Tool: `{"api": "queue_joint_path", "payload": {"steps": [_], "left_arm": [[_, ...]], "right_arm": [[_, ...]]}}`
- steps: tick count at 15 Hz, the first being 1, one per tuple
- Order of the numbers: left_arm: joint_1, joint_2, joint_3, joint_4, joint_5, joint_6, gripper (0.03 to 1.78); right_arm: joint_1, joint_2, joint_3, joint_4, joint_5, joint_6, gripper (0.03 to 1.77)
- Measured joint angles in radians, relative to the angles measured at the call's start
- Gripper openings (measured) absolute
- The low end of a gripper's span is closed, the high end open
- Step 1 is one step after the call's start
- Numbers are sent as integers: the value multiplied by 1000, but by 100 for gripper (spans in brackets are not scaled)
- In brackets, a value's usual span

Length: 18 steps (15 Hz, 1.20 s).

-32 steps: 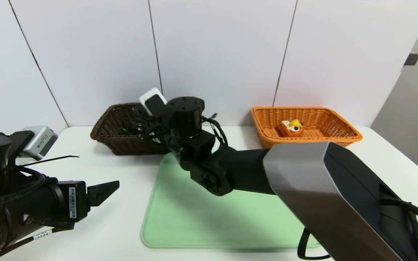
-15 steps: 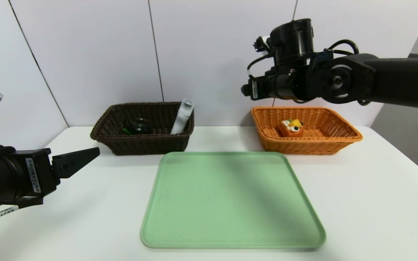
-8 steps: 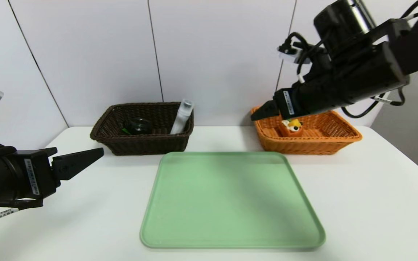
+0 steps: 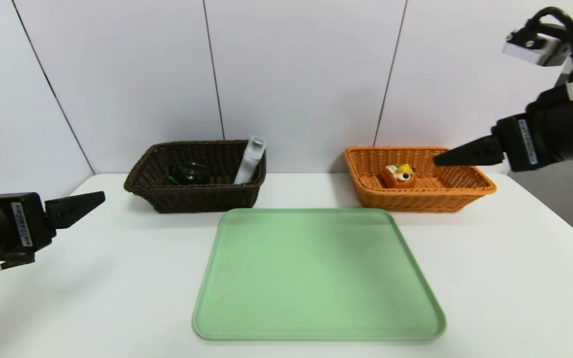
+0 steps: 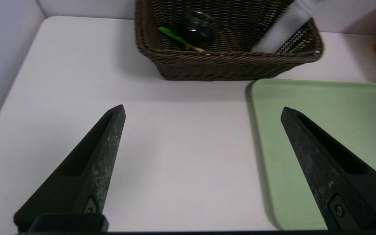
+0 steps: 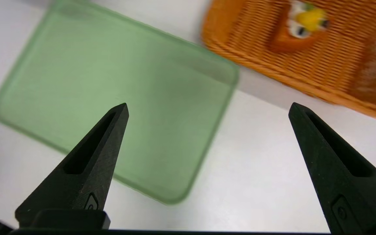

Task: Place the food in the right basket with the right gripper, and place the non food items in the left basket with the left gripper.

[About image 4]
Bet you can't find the toy cake slice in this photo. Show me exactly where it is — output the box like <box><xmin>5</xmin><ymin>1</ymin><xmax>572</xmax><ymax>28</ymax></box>
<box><xmin>385</xmin><ymin>163</ymin><xmax>416</xmax><ymax>189</ymax></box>

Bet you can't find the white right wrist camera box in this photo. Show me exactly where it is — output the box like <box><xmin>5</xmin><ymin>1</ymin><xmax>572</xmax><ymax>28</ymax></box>
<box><xmin>501</xmin><ymin>28</ymin><xmax>573</xmax><ymax>68</ymax></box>

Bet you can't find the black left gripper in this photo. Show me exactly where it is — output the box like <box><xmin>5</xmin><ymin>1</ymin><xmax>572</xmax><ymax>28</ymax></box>
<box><xmin>0</xmin><ymin>190</ymin><xmax>106</xmax><ymax>257</ymax></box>

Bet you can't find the orange wicker basket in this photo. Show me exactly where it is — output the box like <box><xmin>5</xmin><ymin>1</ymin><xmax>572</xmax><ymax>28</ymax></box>
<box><xmin>344</xmin><ymin>145</ymin><xmax>498</xmax><ymax>213</ymax></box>

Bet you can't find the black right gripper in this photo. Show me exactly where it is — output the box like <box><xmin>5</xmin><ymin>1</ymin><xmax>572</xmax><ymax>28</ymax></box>
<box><xmin>432</xmin><ymin>91</ymin><xmax>573</xmax><ymax>173</ymax></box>

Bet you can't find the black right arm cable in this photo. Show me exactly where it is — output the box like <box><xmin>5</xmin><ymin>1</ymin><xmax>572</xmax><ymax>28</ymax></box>
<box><xmin>524</xmin><ymin>6</ymin><xmax>573</xmax><ymax>55</ymax></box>

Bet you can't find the clear plastic bottle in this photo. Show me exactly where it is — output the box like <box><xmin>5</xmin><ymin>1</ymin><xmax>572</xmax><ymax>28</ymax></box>
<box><xmin>234</xmin><ymin>135</ymin><xmax>267</xmax><ymax>185</ymax></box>

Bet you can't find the light green plastic tray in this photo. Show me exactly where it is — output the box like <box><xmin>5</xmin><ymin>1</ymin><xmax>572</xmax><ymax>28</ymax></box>
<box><xmin>191</xmin><ymin>208</ymin><xmax>447</xmax><ymax>343</ymax></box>

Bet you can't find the glass cup black handle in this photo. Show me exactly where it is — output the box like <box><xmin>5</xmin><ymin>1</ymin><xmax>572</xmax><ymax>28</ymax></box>
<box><xmin>170</xmin><ymin>162</ymin><xmax>211</xmax><ymax>186</ymax></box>

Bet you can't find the dark brown wicker basket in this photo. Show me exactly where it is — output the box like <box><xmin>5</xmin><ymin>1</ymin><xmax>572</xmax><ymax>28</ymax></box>
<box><xmin>124</xmin><ymin>139</ymin><xmax>267</xmax><ymax>214</ymax></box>

